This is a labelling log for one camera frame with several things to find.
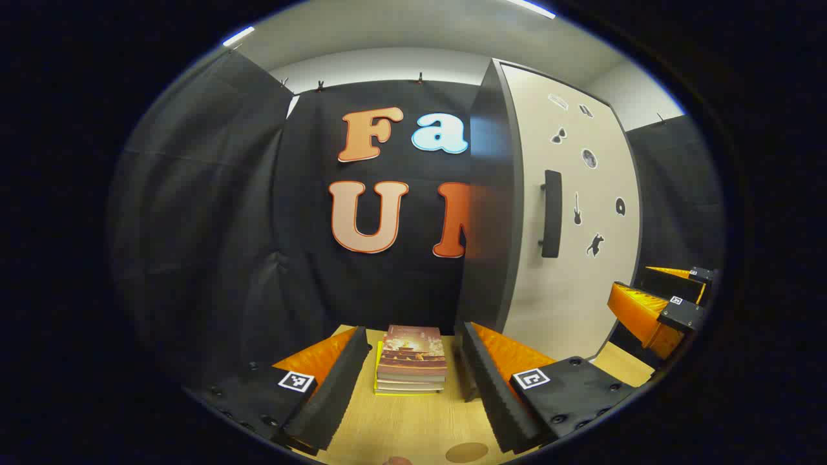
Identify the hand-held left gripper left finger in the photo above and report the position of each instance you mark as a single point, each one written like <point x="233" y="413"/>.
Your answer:
<point x="336" y="387"/>

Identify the round brown coaster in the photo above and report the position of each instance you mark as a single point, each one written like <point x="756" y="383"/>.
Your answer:
<point x="466" y="452"/>

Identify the grey cabinet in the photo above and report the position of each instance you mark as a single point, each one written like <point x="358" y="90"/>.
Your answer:
<point x="492" y="194"/>

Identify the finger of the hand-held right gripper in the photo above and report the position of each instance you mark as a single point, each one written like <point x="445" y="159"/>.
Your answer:
<point x="672" y="281"/>
<point x="636" y="316"/>

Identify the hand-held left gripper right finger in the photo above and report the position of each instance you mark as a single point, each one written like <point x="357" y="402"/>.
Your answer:
<point x="491" y="387"/>

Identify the long ceiling light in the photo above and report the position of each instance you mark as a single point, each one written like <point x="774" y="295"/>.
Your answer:
<point x="239" y="36"/>
<point x="531" y="8"/>

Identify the black backdrop cloth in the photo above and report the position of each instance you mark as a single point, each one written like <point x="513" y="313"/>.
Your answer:
<point x="226" y="226"/>

